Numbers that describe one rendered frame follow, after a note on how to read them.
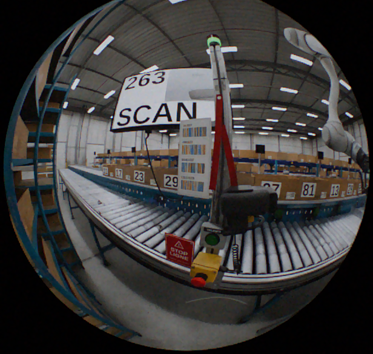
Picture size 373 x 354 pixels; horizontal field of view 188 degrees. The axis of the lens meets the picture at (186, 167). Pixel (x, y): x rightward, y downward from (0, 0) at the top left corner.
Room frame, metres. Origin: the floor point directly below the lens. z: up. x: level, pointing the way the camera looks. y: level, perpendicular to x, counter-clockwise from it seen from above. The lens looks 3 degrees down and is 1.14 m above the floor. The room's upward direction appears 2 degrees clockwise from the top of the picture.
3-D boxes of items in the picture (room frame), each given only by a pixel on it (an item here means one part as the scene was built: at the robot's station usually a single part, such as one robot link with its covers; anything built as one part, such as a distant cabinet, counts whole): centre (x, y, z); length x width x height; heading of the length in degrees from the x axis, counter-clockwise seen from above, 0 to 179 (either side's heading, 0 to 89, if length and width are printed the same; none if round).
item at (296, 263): (0.36, -0.57, 0.72); 0.52 x 0.05 x 0.05; 155
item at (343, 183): (0.47, -1.42, 0.97); 0.39 x 0.29 x 0.17; 65
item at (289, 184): (0.80, -0.71, 0.97); 0.39 x 0.29 x 0.17; 65
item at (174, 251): (0.30, -0.01, 0.85); 0.16 x 0.01 x 0.13; 65
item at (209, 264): (0.22, -0.10, 0.84); 0.15 x 0.09 x 0.07; 65
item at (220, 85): (0.29, -0.09, 1.11); 0.12 x 0.05 x 0.88; 65
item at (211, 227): (0.26, -0.07, 0.95); 0.07 x 0.03 x 0.07; 65
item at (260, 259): (0.45, -0.40, 0.72); 0.52 x 0.05 x 0.05; 155
